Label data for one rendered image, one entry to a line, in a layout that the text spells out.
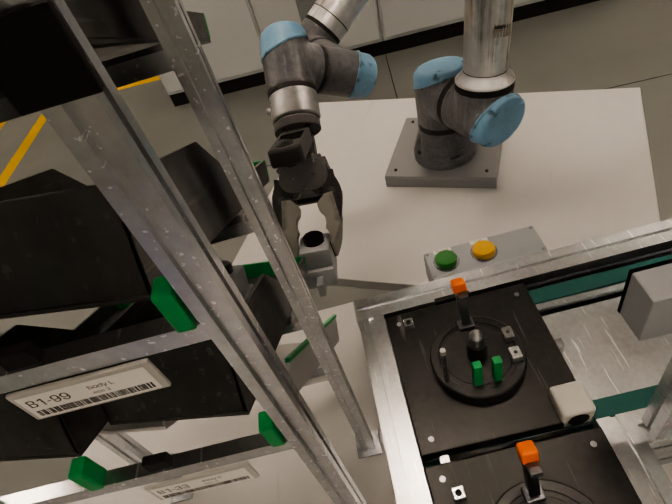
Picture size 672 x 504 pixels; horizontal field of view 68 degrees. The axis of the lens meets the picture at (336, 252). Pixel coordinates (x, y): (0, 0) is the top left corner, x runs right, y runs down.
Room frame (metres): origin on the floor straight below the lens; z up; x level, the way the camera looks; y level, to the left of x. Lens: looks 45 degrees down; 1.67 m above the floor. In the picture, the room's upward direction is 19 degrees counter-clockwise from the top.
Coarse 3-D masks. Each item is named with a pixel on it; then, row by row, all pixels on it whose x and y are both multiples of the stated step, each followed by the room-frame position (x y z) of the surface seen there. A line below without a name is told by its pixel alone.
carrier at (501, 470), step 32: (512, 448) 0.24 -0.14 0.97; (544, 448) 0.23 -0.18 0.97; (576, 448) 0.21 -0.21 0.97; (608, 448) 0.20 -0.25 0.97; (448, 480) 0.23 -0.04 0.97; (480, 480) 0.21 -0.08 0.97; (512, 480) 0.20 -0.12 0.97; (544, 480) 0.18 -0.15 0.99; (576, 480) 0.18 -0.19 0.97; (608, 480) 0.17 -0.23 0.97
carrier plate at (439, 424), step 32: (512, 288) 0.48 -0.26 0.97; (416, 320) 0.48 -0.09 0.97; (448, 320) 0.46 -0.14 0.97; (512, 320) 0.42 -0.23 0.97; (416, 352) 0.42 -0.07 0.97; (544, 352) 0.35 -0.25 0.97; (416, 384) 0.37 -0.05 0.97; (544, 384) 0.31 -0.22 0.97; (416, 416) 0.32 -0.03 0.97; (448, 416) 0.31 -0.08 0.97; (480, 416) 0.29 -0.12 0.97; (512, 416) 0.28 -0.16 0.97; (544, 416) 0.26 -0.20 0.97; (448, 448) 0.27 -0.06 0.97
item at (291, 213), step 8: (288, 200) 0.58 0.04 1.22; (288, 208) 0.57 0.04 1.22; (296, 208) 0.56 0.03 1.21; (288, 216) 0.56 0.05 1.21; (296, 216) 0.55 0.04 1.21; (288, 224) 0.55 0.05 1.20; (296, 224) 0.55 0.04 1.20; (288, 232) 0.54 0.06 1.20; (296, 232) 0.54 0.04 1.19; (288, 240) 0.53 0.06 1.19; (296, 240) 0.53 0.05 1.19; (296, 248) 0.52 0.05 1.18; (296, 256) 0.51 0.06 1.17
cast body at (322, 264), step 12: (300, 240) 0.53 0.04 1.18; (312, 240) 0.51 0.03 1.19; (324, 240) 0.51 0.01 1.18; (300, 252) 0.50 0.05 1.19; (312, 252) 0.50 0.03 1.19; (324, 252) 0.49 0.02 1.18; (312, 264) 0.49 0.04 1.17; (324, 264) 0.49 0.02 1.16; (336, 264) 0.51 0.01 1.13; (312, 276) 0.48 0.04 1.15; (324, 276) 0.48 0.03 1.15; (336, 276) 0.48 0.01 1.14; (312, 288) 0.48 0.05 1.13; (324, 288) 0.46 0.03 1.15
